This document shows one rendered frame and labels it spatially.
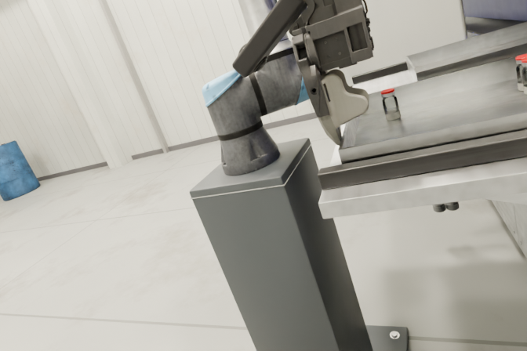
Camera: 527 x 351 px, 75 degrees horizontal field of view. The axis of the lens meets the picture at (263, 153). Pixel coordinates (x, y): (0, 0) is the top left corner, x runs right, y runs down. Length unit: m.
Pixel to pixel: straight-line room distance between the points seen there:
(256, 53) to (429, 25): 0.97
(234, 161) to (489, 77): 0.53
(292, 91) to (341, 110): 0.40
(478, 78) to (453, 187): 0.32
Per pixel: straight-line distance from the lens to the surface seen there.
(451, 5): 1.34
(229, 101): 0.80
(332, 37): 0.41
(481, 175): 0.37
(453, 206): 1.65
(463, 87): 0.65
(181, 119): 5.49
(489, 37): 1.00
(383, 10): 1.32
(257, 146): 0.82
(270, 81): 0.80
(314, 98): 0.40
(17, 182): 7.59
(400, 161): 0.38
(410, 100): 0.65
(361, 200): 0.36
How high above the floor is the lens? 1.05
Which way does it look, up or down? 16 degrees down
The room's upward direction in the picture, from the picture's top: 19 degrees counter-clockwise
